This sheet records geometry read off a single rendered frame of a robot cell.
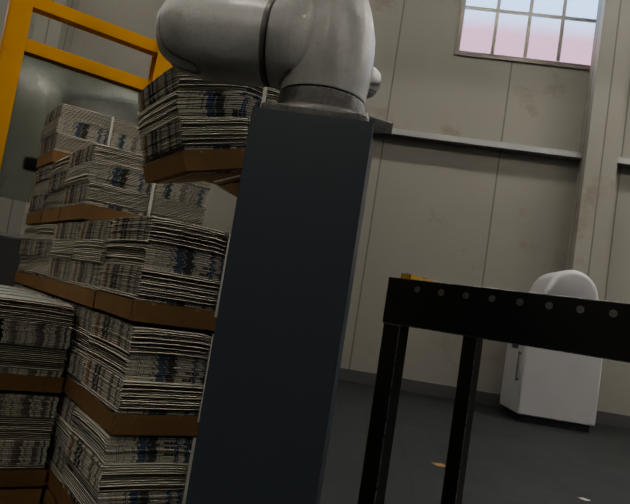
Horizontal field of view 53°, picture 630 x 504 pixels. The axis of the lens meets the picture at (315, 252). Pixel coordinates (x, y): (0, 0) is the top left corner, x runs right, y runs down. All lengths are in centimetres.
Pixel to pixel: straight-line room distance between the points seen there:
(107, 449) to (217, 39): 83
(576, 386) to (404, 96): 331
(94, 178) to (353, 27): 103
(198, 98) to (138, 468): 79
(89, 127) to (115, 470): 149
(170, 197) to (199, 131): 63
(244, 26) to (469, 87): 590
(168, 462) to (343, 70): 89
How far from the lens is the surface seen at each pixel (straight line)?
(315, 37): 111
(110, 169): 193
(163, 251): 136
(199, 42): 116
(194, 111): 139
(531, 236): 671
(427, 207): 658
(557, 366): 581
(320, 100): 107
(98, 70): 318
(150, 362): 137
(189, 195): 200
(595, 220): 665
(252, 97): 145
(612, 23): 727
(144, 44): 329
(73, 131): 253
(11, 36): 312
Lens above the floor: 69
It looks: 5 degrees up
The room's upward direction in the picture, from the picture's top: 9 degrees clockwise
